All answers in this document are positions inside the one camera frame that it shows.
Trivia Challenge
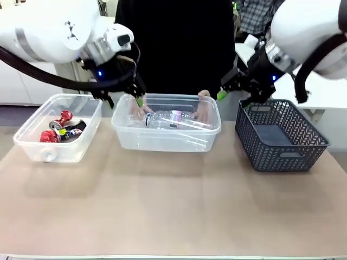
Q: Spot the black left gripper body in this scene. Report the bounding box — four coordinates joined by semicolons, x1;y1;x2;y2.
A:
80;53;147;99

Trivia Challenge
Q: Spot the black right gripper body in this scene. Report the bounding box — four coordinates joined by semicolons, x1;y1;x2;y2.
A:
243;40;278;104

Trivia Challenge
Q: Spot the clear crushed plastic bottle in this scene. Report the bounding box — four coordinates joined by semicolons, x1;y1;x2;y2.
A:
145;109;196;128

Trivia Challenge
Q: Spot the large clear plastic bin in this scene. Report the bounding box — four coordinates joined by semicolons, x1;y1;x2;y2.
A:
111;93;222;153

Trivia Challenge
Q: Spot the small clear plastic bin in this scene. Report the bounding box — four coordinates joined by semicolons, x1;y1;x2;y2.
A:
12;93;104;164

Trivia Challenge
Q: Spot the dark grey woven plastic basket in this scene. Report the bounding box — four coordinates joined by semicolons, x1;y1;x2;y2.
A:
234;99;331;173

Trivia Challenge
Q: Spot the person's right hand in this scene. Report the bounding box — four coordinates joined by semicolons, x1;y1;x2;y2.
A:
130;102;154;118

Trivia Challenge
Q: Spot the person's left hand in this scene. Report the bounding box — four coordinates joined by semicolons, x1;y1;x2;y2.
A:
194;89;212;124

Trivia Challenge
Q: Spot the small crushed red can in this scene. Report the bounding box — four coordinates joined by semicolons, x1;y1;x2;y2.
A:
59;109;74;123

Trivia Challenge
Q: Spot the crushed multicoloured can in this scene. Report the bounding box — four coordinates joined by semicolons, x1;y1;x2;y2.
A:
57;128;83;141

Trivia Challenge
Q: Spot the person in plaid shirt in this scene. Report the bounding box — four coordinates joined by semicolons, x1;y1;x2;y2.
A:
237;0;284;35

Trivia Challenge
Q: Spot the person in black shirt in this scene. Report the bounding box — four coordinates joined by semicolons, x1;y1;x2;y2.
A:
114;0;236;96

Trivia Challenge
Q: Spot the white cabinet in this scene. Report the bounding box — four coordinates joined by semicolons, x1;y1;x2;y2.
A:
0;58;94;106

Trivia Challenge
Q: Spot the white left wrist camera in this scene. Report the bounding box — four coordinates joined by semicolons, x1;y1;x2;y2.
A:
102;23;136;55

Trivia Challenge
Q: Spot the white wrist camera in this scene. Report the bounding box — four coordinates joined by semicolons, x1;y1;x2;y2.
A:
102;23;136;55
243;34;261;51

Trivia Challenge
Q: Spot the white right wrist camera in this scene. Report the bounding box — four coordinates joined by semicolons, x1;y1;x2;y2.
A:
243;34;261;51

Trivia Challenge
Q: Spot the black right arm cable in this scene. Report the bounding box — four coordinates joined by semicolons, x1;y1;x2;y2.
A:
294;34;347;105

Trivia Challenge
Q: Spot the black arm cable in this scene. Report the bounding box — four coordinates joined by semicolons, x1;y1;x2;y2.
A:
294;34;347;105
0;44;141;92

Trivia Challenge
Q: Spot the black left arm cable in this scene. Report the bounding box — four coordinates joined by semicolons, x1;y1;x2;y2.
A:
0;44;141;92

